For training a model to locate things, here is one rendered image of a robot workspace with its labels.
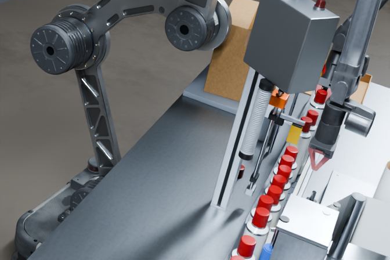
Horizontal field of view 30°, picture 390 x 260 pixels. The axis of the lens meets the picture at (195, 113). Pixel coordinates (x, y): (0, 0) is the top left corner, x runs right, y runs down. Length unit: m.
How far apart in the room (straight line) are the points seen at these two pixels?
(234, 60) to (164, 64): 2.22
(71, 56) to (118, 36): 2.46
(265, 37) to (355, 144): 0.95
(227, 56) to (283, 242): 1.12
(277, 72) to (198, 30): 0.61
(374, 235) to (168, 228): 0.52
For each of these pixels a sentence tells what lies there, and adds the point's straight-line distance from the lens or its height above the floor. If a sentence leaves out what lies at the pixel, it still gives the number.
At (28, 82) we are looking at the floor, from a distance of 4.19.
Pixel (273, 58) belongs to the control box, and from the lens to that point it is 1.69.
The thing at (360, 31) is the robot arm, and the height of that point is 1.41.
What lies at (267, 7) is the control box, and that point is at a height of 1.44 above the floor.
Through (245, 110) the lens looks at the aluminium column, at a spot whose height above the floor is 1.14.
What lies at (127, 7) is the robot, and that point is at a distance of 2.50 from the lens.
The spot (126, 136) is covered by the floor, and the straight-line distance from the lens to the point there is 3.84.
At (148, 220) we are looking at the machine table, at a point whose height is 0.83.
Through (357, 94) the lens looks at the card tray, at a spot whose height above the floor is 0.83.
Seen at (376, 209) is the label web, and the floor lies 1.04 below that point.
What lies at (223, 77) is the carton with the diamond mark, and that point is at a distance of 2.52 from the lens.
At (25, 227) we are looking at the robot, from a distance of 2.76.
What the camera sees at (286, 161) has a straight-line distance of 1.82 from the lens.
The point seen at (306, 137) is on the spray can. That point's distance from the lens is 2.05.
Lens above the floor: 1.99
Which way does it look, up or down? 28 degrees down
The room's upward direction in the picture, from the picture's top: 14 degrees clockwise
